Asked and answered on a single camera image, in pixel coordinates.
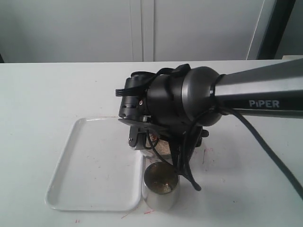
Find white rectangular plastic tray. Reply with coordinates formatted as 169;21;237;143
45;117;144;212

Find steel bowl with rice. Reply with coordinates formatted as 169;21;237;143
140;140;171;161

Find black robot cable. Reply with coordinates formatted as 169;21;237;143
170;104;303;201

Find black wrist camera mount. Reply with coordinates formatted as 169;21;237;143
117;117;209;152

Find white cabinet doors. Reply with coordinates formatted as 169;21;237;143
0;0;274;63

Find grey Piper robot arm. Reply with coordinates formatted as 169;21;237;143
116;59;303;129

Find small steel cup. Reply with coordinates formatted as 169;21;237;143
142;162;180;211

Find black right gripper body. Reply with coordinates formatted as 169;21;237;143
118;71;154;121

